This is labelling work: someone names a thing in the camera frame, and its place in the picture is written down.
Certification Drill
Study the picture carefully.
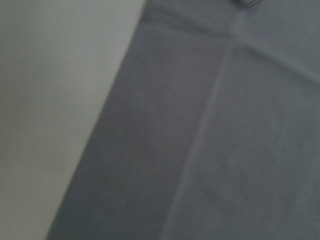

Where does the dark brown t-shirt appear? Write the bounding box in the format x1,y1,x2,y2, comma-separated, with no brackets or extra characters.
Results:
47,0,320,240

